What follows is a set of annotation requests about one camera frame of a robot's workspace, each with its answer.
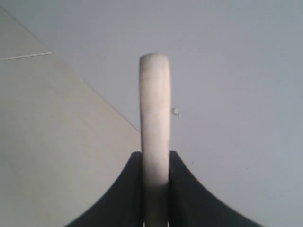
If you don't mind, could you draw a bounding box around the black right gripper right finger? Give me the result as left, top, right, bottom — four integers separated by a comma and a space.
168, 151, 260, 227

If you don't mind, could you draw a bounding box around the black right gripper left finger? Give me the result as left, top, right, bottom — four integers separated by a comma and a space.
67, 151, 144, 227

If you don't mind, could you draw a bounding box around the white paint brush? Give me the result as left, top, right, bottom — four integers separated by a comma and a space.
139, 53, 171, 227

